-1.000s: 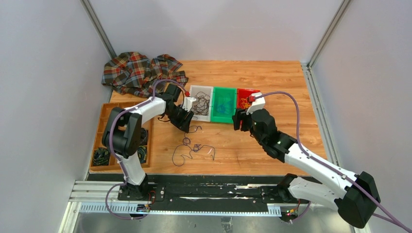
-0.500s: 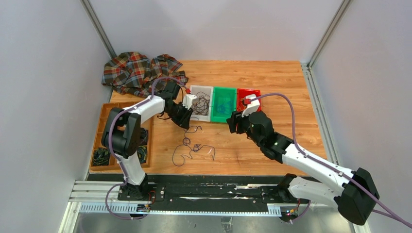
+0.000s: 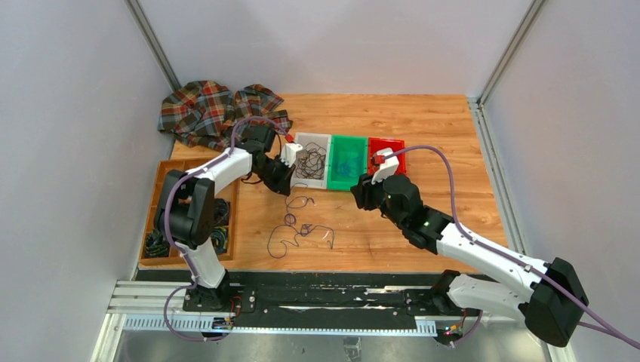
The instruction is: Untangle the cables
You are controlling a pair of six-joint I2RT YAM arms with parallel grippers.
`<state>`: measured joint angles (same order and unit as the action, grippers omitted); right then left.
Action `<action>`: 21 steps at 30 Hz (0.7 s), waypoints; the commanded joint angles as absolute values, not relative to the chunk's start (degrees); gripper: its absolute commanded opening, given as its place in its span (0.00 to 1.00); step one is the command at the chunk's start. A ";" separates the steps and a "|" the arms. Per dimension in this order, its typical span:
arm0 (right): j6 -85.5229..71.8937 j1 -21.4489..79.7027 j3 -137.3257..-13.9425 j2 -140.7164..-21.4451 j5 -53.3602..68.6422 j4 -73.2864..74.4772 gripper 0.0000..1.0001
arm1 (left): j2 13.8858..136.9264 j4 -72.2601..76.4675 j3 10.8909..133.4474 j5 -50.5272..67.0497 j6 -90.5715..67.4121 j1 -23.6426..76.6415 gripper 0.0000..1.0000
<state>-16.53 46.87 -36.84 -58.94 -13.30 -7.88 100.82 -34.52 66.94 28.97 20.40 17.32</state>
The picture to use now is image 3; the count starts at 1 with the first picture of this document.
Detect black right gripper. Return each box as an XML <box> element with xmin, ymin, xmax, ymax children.
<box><xmin>351</xmin><ymin>167</ymin><xmax>405</xmax><ymax>230</ymax></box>

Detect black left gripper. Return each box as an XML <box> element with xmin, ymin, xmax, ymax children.
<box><xmin>254</xmin><ymin>155</ymin><xmax>297</xmax><ymax>197</ymax></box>

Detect dark cables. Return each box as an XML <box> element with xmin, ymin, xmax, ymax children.
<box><xmin>294</xmin><ymin>142</ymin><xmax>328</xmax><ymax>181</ymax></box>

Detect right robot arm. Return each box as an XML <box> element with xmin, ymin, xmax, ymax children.
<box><xmin>350</xmin><ymin>174</ymin><xmax>589</xmax><ymax>347</ymax></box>

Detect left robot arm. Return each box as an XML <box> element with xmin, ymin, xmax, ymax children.
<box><xmin>154</xmin><ymin>124</ymin><xmax>303</xmax><ymax>311</ymax></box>

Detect white plastic bin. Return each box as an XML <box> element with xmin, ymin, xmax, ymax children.
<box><xmin>291</xmin><ymin>132</ymin><xmax>332</xmax><ymax>189</ymax></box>

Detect green plastic bin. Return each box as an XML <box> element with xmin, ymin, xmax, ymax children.
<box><xmin>327</xmin><ymin>135</ymin><xmax>368</xmax><ymax>191</ymax></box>

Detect red plastic bin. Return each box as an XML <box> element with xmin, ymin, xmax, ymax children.
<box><xmin>367</xmin><ymin>137</ymin><xmax>407</xmax><ymax>175</ymax></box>

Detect plaid cloth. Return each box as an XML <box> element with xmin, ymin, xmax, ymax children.
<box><xmin>157</xmin><ymin>81</ymin><xmax>294</xmax><ymax>151</ymax></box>

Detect wooden compartment tray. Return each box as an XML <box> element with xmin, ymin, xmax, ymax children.
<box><xmin>139</xmin><ymin>158</ymin><xmax>240</xmax><ymax>268</ymax></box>

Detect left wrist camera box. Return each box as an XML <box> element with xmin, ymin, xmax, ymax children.
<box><xmin>279</xmin><ymin>143</ymin><xmax>304</xmax><ymax>168</ymax></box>

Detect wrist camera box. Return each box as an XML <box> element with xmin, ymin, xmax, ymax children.
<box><xmin>279</xmin><ymin>143</ymin><xmax>304</xmax><ymax>168</ymax></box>
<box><xmin>371</xmin><ymin>147</ymin><xmax>400</xmax><ymax>184</ymax></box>

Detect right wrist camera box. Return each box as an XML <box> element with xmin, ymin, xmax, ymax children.
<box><xmin>371</xmin><ymin>147</ymin><xmax>400</xmax><ymax>184</ymax></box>

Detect coiled dark cable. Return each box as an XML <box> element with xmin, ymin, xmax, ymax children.
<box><xmin>214</xmin><ymin>198</ymin><xmax>231</xmax><ymax>227</ymax></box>

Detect coiled yellow-green cable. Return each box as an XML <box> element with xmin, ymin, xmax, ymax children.
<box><xmin>212</xmin><ymin>225</ymin><xmax>231</xmax><ymax>255</ymax></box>

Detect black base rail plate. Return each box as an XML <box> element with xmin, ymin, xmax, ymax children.
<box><xmin>168</xmin><ymin>271</ymin><xmax>478</xmax><ymax>331</ymax></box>

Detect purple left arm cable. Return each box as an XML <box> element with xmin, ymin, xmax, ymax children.
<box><xmin>162</xmin><ymin>116</ymin><xmax>295</xmax><ymax>342</ymax></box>

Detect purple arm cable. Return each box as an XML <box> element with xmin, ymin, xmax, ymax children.
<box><xmin>162</xmin><ymin>116</ymin><xmax>295</xmax><ymax>342</ymax></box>
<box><xmin>380</xmin><ymin>145</ymin><xmax>640</xmax><ymax>351</ymax></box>

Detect left aluminium frame post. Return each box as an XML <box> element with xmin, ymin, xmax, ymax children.
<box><xmin>125</xmin><ymin>0</ymin><xmax>181</xmax><ymax>91</ymax></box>

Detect aluminium frame post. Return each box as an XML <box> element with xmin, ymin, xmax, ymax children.
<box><xmin>476</xmin><ymin>0</ymin><xmax>547</xmax><ymax>108</ymax></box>
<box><xmin>125</xmin><ymin>0</ymin><xmax>181</xmax><ymax>91</ymax></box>

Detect right aluminium frame post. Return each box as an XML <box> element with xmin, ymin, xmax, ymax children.
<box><xmin>476</xmin><ymin>0</ymin><xmax>547</xmax><ymax>108</ymax></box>

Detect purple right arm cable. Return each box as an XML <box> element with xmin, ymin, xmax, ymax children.
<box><xmin>380</xmin><ymin>145</ymin><xmax>640</xmax><ymax>351</ymax></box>

